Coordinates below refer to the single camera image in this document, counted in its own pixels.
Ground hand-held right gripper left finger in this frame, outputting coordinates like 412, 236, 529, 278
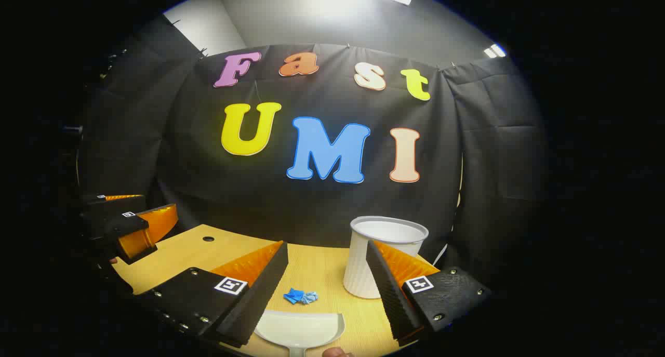
132, 241, 289, 348

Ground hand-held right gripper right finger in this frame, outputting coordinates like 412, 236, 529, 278
366, 239, 493, 347

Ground white ribbed garbage bin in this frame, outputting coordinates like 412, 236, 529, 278
343, 216, 430, 299

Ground grey plastic dustpan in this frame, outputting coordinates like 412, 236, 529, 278
254, 309, 346, 357

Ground wooden desktop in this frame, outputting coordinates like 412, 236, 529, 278
112, 223, 442, 357

